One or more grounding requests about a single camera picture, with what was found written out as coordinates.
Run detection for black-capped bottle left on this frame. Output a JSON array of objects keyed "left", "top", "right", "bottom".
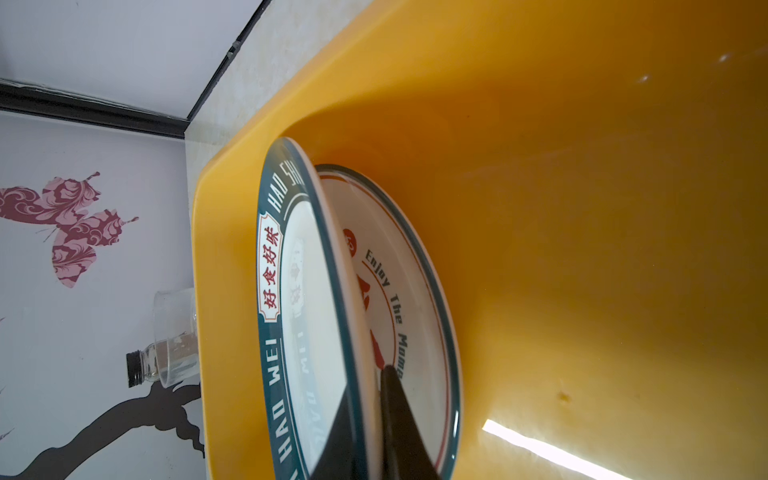
[{"left": 125, "top": 344, "right": 160, "bottom": 388}]

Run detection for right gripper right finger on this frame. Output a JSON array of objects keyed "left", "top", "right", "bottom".
[{"left": 380, "top": 365, "right": 440, "bottom": 480}]

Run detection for white plate red green print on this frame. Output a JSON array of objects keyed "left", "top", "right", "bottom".
[{"left": 317, "top": 164, "right": 463, "bottom": 479}]

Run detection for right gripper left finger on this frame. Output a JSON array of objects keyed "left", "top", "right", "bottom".
[{"left": 310, "top": 391, "right": 360, "bottom": 480}]

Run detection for yellow plastic bin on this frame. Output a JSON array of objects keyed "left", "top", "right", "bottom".
[{"left": 192, "top": 1, "right": 767, "bottom": 479}]

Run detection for clear cup left of bin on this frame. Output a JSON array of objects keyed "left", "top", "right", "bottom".
[{"left": 153, "top": 288, "right": 199, "bottom": 387}]

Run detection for white plate green band rim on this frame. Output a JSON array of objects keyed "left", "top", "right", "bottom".
[{"left": 256, "top": 137, "right": 383, "bottom": 479}]

